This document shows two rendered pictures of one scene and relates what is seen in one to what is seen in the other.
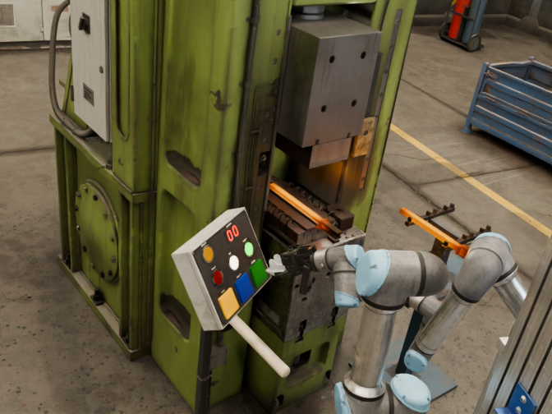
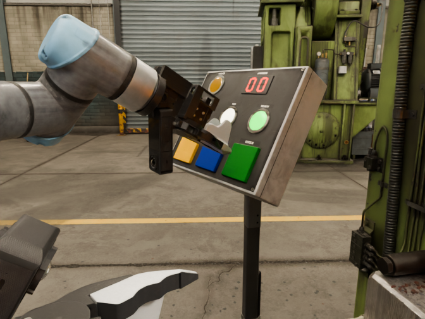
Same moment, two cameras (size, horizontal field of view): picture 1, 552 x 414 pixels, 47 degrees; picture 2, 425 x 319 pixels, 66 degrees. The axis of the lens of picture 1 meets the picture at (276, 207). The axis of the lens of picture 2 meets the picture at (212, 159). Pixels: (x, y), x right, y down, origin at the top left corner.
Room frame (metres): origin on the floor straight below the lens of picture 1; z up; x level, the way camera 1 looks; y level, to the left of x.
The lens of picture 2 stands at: (2.05, -0.57, 1.16)
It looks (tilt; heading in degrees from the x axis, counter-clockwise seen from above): 13 degrees down; 120
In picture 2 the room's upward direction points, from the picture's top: straight up
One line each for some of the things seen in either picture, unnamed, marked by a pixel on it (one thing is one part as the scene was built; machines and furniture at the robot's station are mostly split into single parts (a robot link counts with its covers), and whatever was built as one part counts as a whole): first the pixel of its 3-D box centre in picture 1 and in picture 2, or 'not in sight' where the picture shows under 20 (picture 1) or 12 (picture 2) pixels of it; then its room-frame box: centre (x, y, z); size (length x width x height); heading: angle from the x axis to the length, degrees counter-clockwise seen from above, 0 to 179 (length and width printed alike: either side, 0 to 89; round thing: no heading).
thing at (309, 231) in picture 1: (283, 208); not in sight; (2.32, -0.04, 0.96); 0.42 x 0.20 x 0.09; 42
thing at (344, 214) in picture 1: (338, 217); not in sight; (2.33, -0.27, 0.95); 0.12 x 0.08 x 0.06; 42
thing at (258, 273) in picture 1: (257, 273); (241, 162); (1.77, 0.03, 1.01); 0.07 x 0.05 x 0.07; 157
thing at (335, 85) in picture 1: (313, 70); not in sight; (2.35, -0.07, 1.56); 0.42 x 0.39 x 0.40; 42
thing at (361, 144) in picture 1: (363, 136); not in sight; (2.47, -0.32, 1.27); 0.09 x 0.02 x 0.17; 132
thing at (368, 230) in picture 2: not in sight; (363, 250); (2.01, 0.18, 0.80); 0.06 x 0.03 x 0.14; 132
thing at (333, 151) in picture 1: (295, 131); not in sight; (2.32, -0.04, 1.32); 0.42 x 0.20 x 0.10; 42
